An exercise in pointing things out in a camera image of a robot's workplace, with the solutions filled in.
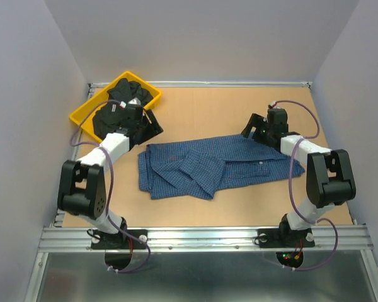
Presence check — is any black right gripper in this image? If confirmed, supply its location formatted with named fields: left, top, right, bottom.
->
left=239, top=113, right=273, bottom=145

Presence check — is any blue plaid long sleeve shirt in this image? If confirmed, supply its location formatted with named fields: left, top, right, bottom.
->
left=138, top=135, right=305, bottom=200

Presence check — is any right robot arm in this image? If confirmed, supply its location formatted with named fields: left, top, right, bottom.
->
left=241, top=106, right=356, bottom=249

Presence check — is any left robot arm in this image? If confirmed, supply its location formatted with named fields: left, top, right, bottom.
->
left=57, top=102, right=163, bottom=248

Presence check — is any black striped shirt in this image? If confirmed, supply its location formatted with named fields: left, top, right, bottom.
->
left=92, top=78, right=153, bottom=140

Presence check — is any yellow plastic bin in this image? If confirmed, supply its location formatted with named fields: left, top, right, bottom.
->
left=69, top=70, right=163, bottom=143

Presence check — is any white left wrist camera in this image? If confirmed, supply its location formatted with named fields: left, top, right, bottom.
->
left=119, top=98, right=142, bottom=108

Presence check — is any aluminium back rail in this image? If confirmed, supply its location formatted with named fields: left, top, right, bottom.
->
left=88, top=81, right=312, bottom=89

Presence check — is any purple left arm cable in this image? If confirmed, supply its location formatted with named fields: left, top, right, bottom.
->
left=69, top=99, right=152, bottom=274

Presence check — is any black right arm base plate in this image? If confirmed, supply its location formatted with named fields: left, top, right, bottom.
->
left=257, top=228, right=315, bottom=249

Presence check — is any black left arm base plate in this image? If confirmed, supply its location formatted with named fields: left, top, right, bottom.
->
left=86, top=229, right=146, bottom=251

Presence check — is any aluminium front rail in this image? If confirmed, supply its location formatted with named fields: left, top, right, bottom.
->
left=38, top=225, right=374, bottom=254

